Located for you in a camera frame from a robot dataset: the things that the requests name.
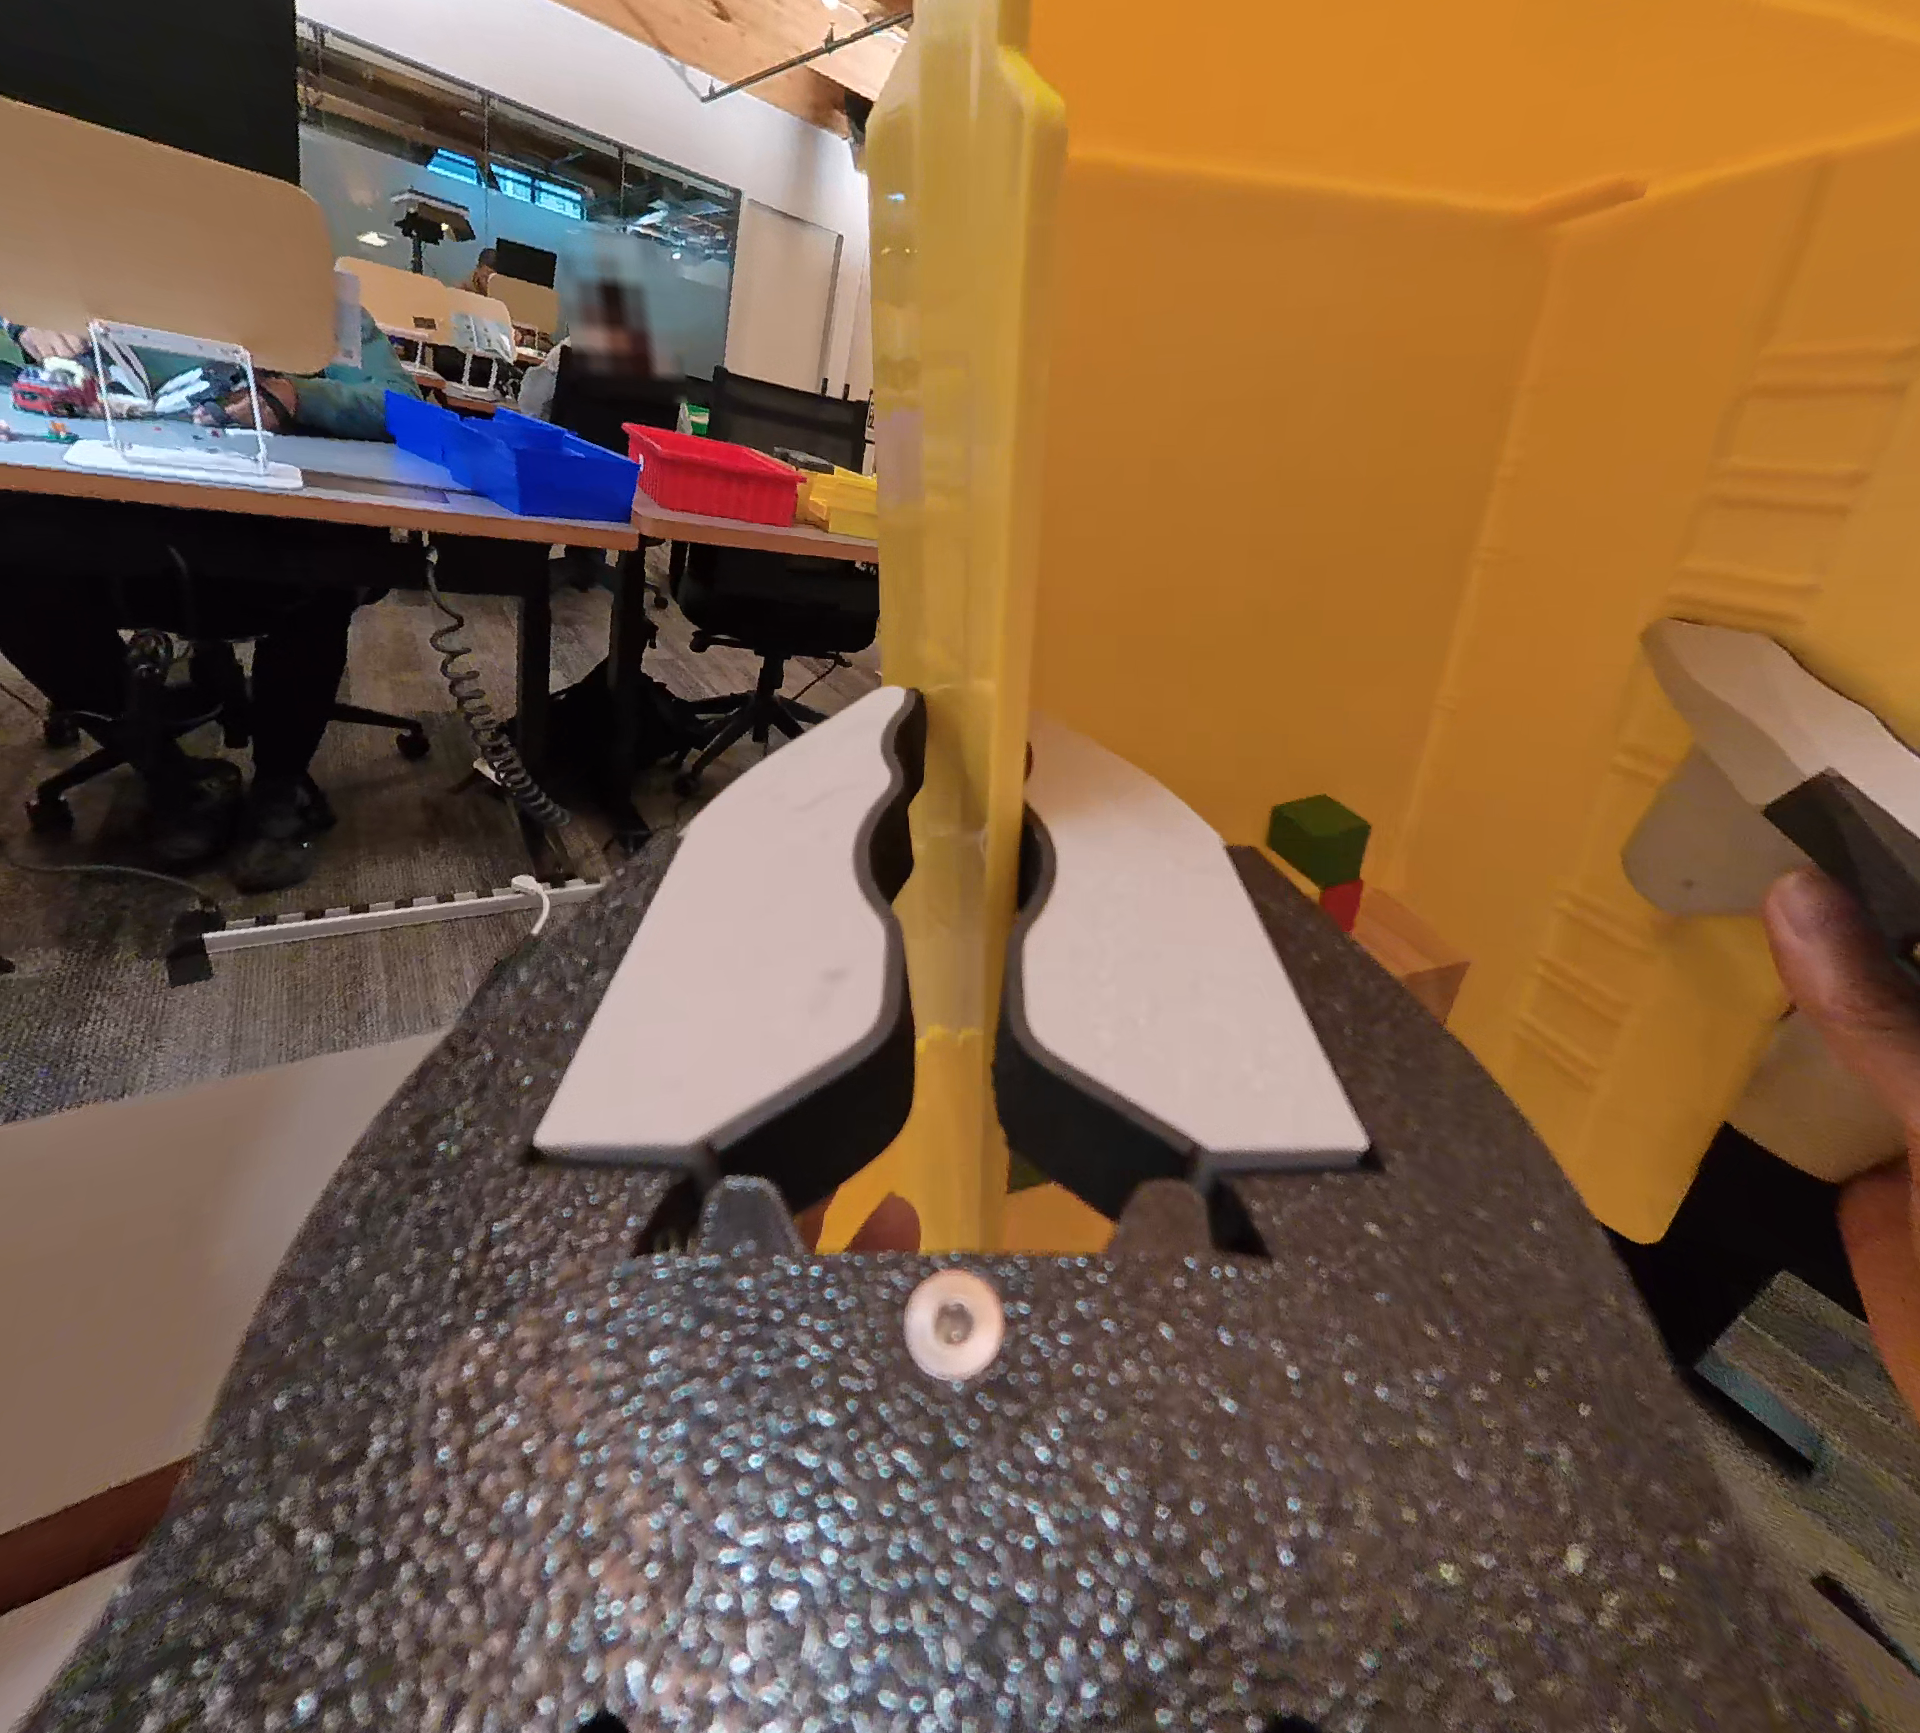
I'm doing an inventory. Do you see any wood-edged office desk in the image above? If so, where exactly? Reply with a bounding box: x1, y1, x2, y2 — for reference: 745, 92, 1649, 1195
0, 431, 644, 864
632, 491, 880, 567

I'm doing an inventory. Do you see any large wooden cube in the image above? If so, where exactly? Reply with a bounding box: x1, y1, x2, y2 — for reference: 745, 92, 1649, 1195
1354, 886, 1475, 1024

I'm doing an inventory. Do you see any yellow plastic box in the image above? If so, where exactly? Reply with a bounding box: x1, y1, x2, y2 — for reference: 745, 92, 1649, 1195
862, 0, 1920, 1254

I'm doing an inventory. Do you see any black computer monitor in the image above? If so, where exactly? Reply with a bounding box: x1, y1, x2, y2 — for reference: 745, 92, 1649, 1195
0, 0, 303, 185

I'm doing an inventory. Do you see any black office chair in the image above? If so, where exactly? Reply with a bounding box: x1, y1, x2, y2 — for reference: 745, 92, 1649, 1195
661, 365, 880, 797
28, 621, 432, 868

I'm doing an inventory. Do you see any black tripod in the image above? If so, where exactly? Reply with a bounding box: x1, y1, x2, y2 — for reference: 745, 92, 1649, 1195
391, 188, 481, 282

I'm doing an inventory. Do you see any person's right hand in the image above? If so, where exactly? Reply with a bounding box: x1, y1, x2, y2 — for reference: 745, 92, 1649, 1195
1764, 867, 1920, 1405

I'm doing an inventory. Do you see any pile of small coloured cubes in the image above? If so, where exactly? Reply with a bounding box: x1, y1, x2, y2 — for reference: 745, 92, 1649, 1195
1267, 795, 1372, 936

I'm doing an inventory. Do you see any beige desk divider panel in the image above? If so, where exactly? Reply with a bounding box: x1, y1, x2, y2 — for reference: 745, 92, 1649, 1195
0, 97, 338, 378

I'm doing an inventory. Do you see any stack of yellow bins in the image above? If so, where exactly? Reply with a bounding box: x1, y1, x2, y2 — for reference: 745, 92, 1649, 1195
792, 466, 880, 544

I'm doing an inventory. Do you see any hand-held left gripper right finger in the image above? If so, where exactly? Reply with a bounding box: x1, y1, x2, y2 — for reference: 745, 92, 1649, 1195
995, 718, 1375, 1224

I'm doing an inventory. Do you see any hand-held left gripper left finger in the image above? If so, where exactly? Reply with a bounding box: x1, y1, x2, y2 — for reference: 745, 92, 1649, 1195
533, 685, 928, 1218

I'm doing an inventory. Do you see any blue plastic bin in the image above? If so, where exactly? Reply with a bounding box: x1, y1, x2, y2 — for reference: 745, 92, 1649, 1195
447, 408, 641, 524
383, 389, 519, 491

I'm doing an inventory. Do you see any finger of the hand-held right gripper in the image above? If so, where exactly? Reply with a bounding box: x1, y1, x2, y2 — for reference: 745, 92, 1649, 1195
1740, 1012, 1916, 1182
1619, 618, 1920, 985

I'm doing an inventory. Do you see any red plastic bin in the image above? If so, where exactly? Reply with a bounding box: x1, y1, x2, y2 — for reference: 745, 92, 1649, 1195
622, 422, 806, 528

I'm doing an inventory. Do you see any clear acrylic stand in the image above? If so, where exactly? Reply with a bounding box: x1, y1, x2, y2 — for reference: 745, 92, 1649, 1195
65, 319, 307, 484

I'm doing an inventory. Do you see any coiled black cable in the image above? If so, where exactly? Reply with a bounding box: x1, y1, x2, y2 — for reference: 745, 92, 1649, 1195
427, 555, 569, 838

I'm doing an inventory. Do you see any white floor cable tray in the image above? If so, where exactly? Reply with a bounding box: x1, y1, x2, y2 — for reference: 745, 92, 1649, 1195
165, 871, 608, 989

